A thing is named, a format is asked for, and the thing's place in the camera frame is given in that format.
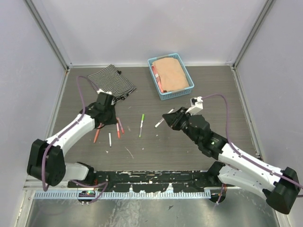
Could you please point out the white pen lime end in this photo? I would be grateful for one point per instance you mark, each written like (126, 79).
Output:
(141, 128)

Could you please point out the light blue plastic basket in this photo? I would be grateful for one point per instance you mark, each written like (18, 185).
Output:
(174, 94)

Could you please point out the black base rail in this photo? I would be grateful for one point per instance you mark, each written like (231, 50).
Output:
(154, 181)

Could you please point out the black white striped cloth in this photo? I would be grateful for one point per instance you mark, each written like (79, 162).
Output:
(110, 79)

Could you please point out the orange highlighter pen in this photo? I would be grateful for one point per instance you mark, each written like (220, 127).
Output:
(118, 130)

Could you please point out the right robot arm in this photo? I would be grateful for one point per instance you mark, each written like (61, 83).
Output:
(278, 187)

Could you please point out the salmon orange pen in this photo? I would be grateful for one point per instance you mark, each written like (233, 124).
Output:
(97, 133)

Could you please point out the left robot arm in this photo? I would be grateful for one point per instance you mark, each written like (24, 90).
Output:
(46, 160)

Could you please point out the purple highlighter pen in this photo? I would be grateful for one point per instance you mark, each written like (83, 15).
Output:
(120, 125)

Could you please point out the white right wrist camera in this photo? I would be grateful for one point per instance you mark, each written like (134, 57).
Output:
(196, 105)

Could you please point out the white pen blue end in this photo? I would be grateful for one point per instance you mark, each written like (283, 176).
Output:
(110, 140)

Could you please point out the white marker green end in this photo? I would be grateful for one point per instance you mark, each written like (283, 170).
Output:
(162, 119)

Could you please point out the grey slotted cable duct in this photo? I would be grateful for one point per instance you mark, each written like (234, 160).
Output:
(83, 194)

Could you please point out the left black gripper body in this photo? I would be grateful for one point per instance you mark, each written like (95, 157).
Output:
(111, 117)

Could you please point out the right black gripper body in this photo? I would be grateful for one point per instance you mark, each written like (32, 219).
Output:
(182, 123)

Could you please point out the peach folded towel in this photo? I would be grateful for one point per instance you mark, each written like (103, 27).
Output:
(169, 75)

